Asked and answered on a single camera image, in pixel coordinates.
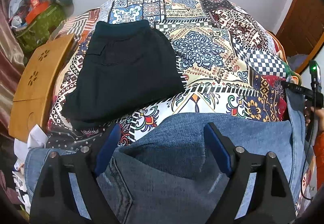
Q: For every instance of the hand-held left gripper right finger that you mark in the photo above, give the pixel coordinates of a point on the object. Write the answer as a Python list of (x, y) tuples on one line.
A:
[(217, 149)]

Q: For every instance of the patterned patchwork bedsheet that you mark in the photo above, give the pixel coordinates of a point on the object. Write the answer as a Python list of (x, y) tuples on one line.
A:
[(202, 44)]

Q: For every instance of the blue denim jeans pants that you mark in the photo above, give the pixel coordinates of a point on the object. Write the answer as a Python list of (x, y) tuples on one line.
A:
[(177, 143)]

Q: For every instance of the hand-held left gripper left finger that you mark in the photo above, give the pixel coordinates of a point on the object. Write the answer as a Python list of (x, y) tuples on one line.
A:
[(107, 149)]

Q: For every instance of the green patterned bag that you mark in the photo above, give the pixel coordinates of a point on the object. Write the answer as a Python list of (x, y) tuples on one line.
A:
[(40, 29)]

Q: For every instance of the brown wooden door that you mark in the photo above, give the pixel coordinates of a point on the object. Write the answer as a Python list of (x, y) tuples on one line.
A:
[(301, 23)]

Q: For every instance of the black folded pants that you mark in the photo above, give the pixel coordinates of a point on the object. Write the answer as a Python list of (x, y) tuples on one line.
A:
[(121, 74)]

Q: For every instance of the striped maroon curtain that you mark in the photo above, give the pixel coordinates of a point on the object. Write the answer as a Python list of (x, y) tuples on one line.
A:
[(10, 67)]

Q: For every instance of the wooden lap table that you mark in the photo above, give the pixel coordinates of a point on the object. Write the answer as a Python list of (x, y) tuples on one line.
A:
[(38, 82)]

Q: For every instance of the orange box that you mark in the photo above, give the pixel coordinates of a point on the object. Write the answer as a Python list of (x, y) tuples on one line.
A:
[(35, 6)]

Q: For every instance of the orange green cloth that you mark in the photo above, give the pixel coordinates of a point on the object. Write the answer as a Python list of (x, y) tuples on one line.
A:
[(295, 78)]

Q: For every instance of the person's right hand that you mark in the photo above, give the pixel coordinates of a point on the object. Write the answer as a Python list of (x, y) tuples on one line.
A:
[(308, 113)]

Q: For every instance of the light blue cloth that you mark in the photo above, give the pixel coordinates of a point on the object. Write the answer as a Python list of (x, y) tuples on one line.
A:
[(297, 60)]

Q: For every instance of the white papers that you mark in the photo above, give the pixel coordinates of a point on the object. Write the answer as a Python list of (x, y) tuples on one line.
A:
[(38, 137)]

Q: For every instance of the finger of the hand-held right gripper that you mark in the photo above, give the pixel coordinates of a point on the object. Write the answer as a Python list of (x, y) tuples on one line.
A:
[(301, 90)]

